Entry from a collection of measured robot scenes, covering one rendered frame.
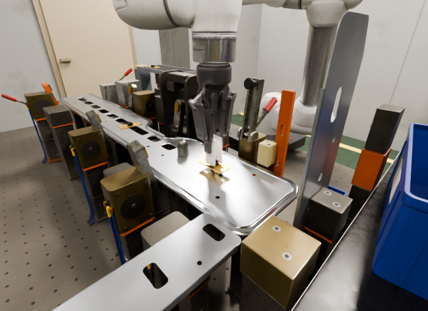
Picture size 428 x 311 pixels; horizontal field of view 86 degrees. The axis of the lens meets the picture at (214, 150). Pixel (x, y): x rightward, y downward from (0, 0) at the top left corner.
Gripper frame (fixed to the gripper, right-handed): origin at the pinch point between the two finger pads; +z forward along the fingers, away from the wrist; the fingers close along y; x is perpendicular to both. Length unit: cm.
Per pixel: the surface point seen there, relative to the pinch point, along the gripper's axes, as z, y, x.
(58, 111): 3, 17, -77
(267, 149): 0.4, -10.7, 8.4
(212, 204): 6.1, 9.5, 9.4
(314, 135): -13.9, 7.0, 26.1
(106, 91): 3, -13, -103
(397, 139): 91, -316, 7
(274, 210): 6.4, 1.3, 19.3
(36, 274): 36, 42, -30
